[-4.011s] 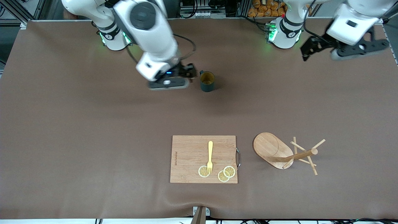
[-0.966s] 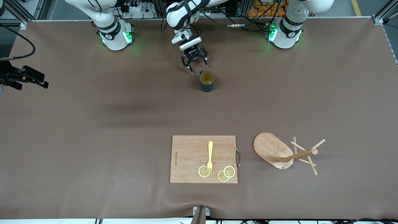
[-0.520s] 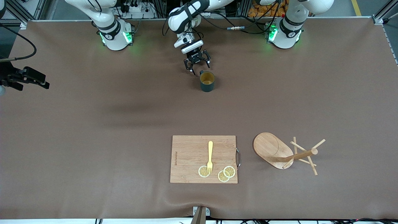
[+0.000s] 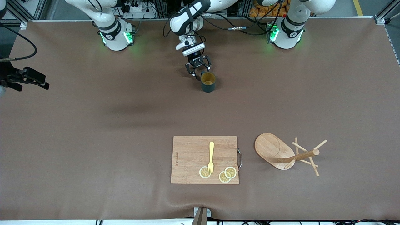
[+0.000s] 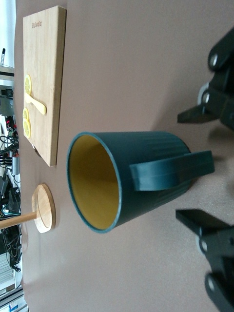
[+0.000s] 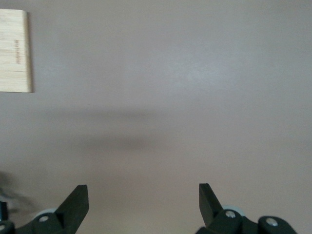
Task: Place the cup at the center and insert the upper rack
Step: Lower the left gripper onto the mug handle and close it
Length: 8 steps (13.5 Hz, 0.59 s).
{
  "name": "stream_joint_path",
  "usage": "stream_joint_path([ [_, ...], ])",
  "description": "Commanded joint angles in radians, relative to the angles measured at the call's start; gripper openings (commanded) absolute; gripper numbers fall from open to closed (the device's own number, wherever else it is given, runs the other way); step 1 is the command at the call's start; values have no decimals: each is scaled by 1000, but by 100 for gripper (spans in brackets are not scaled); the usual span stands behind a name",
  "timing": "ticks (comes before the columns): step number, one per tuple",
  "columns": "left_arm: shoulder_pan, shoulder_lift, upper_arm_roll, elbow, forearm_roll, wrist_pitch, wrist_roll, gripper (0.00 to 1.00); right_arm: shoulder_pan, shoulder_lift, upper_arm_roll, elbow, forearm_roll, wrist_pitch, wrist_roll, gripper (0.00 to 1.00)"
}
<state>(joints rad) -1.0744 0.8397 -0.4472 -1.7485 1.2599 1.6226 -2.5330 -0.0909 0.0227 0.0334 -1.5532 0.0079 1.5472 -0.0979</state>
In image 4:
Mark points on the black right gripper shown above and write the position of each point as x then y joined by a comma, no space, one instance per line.
9,77

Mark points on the lemon slice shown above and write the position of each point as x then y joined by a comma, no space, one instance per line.
223,178
203,172
231,172

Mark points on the aluminium frame profile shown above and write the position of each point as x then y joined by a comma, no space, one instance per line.
39,9
382,17

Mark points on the dark teal mug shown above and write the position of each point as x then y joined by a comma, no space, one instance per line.
208,87

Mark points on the yellow fork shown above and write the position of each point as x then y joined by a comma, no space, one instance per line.
211,150

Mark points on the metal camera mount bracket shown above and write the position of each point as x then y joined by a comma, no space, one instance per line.
201,217

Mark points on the wooden mug tree rack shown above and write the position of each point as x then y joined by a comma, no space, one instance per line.
268,148

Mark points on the bag of orange snacks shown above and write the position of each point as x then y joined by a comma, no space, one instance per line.
265,12

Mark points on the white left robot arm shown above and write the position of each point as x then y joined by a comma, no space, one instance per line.
286,34

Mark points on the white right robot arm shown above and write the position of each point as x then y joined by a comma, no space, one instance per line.
117,37

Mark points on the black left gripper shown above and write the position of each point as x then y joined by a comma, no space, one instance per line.
197,61

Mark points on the white power strip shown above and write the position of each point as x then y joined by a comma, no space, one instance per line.
136,8

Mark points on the wooden cutting board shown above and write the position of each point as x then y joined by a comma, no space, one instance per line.
190,156

